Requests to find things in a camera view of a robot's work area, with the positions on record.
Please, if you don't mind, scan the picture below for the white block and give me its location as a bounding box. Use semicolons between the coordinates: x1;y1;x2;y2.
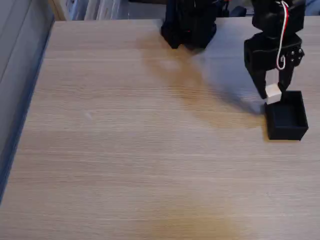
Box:
264;83;282;105

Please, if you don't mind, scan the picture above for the black open box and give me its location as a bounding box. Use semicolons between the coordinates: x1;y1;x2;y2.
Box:
264;90;310;141

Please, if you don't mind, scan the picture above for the small black object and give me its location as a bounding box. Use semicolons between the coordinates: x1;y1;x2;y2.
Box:
229;5;248;18

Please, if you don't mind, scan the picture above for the person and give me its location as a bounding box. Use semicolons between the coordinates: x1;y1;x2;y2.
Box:
304;0;320;16

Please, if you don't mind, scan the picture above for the pale curtain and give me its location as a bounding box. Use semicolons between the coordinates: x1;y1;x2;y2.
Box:
66;0;131;21

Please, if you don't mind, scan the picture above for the white and red cable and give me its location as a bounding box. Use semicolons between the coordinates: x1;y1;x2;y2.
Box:
275;0;290;71

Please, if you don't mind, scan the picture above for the wooden post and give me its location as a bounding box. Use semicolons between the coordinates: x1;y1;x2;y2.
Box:
48;0;68;22

